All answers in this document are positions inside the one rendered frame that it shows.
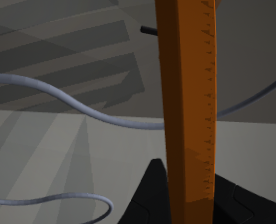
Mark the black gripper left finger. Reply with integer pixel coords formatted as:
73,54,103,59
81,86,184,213
118,159,171,224

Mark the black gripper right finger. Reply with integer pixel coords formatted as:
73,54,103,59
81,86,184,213
211,175,276,224

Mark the orange handle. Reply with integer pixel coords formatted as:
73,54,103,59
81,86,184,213
155,0,216,224

